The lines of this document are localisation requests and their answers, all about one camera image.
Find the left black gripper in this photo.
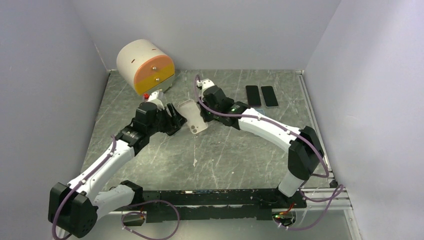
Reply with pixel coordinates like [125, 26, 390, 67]
[146, 102, 187, 136]

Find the beige phone case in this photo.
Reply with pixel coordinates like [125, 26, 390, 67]
[176, 99, 208, 135]

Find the phone with purple frame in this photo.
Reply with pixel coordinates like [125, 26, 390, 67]
[245, 85, 262, 107]

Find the light blue phone case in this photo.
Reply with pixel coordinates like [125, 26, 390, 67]
[255, 108, 265, 115]

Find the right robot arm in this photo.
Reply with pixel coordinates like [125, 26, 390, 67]
[195, 83, 325, 208]

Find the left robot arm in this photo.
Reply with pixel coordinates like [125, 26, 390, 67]
[48, 102, 187, 240]

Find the round white drawer cabinet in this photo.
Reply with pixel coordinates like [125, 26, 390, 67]
[116, 39, 176, 96]

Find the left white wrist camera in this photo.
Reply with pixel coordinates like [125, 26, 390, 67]
[143, 90, 165, 110]

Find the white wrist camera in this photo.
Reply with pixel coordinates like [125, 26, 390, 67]
[143, 90, 165, 110]
[196, 78, 215, 90]

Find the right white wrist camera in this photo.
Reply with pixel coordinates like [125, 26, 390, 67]
[196, 78, 215, 90]

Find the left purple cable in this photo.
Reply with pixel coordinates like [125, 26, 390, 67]
[51, 134, 181, 240]

